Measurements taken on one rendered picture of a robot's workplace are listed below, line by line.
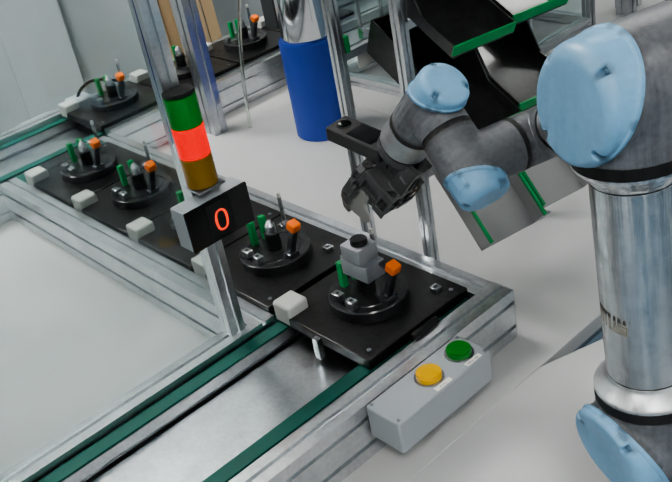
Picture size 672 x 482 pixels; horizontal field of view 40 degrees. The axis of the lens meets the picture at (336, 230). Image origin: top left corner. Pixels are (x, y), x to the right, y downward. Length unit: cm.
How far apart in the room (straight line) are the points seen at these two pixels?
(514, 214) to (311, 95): 87
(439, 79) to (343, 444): 56
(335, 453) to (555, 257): 68
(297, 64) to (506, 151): 124
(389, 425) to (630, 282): 55
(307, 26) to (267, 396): 112
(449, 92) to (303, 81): 121
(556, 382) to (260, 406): 48
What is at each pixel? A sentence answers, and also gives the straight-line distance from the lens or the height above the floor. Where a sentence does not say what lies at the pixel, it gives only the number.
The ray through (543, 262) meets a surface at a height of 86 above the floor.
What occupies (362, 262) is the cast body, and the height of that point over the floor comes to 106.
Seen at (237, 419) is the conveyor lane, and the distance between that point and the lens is 151.
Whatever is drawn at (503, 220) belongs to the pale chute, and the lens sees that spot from 170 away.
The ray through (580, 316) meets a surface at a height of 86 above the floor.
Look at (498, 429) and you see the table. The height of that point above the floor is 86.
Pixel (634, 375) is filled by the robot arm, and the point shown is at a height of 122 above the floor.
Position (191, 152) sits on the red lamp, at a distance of 141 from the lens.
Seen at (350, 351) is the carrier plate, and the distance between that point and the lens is 150.
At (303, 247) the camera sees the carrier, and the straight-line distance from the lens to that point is 175.
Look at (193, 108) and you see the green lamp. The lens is 139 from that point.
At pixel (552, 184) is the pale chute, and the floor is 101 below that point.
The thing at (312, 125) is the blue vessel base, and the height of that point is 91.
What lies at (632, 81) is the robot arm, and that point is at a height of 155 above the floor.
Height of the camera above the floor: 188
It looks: 30 degrees down
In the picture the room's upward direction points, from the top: 11 degrees counter-clockwise
